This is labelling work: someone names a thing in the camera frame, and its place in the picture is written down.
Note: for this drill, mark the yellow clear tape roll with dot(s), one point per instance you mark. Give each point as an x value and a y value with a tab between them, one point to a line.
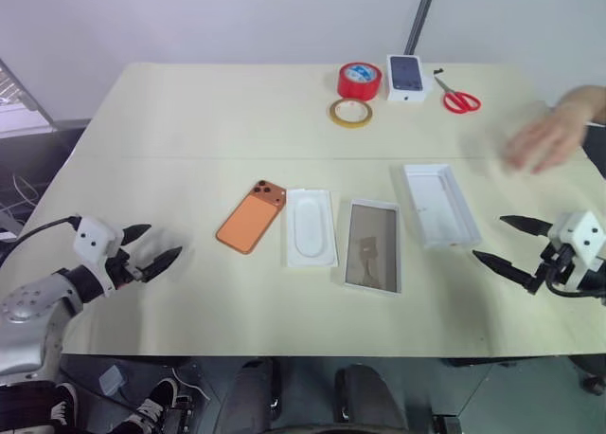
333	116

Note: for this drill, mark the white phone box lid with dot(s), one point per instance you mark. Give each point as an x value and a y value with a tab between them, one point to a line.
440	206

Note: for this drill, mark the red tape roll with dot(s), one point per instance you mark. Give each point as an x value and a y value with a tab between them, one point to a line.
352	89

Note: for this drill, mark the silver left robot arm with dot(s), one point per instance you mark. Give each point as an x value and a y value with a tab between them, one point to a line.
28	311

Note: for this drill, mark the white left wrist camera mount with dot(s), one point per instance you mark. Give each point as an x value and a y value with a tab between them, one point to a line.
94	237

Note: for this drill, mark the person's bare hand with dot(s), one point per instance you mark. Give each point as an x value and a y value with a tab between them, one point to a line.
554	135

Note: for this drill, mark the black side table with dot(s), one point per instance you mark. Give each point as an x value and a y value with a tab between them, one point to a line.
42	154

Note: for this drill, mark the white plastic insert tray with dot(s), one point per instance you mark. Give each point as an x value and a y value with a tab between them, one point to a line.
310	230

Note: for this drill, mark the black sneaker white laces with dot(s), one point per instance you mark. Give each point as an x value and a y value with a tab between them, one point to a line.
151	405
64	405

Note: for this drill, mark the white phone box base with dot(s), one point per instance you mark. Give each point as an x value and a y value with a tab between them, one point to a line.
371	247

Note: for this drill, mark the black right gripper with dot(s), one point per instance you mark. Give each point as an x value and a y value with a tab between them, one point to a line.
558	263

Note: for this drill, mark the grey metal pole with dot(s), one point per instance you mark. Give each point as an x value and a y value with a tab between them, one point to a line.
419	17

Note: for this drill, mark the orange smartphone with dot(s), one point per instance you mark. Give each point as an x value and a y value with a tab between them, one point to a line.
248	221

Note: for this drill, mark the white boxed smartphone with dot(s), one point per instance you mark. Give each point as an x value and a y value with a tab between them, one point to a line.
406	76

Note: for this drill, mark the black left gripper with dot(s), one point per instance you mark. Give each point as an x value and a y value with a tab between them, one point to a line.
125	269

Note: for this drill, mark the person's bare forearm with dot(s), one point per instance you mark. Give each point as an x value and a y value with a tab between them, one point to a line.
584	96

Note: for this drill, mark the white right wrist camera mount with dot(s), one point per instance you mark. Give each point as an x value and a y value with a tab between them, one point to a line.
587	230

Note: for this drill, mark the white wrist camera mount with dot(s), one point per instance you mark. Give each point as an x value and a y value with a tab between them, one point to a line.
587	230
94	237

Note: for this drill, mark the dark rounded shape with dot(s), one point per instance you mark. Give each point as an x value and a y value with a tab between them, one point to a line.
369	401

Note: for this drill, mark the grey slanted rack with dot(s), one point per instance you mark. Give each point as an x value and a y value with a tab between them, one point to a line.
19	107

